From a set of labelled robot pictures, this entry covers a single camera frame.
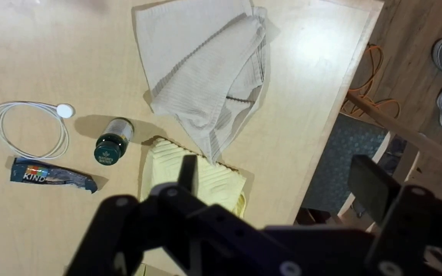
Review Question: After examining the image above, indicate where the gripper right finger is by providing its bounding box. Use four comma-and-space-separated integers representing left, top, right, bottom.
347, 154, 442, 276

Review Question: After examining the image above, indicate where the white ribbed towel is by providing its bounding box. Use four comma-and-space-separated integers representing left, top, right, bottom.
132, 0, 272, 165

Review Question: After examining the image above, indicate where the white charging cable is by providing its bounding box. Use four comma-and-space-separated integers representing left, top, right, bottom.
0, 101, 76, 161

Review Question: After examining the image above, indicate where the dark blue snack bar wrapper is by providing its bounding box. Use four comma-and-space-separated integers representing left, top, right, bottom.
10, 157, 99, 194

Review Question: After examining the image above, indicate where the orange cable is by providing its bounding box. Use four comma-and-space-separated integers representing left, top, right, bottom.
340, 44, 402, 120

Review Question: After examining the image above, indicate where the dark green bottle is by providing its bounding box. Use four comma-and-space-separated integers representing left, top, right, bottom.
93, 117, 135, 166

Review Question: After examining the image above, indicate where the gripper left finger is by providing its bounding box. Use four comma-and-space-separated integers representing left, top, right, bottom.
65, 154, 303, 276

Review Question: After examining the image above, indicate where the wooden chair with grey seat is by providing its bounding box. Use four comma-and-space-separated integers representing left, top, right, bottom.
294, 90, 442, 231

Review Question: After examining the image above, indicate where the yellow ribbed cloth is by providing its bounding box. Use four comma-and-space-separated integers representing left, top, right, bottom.
140, 137, 248, 220

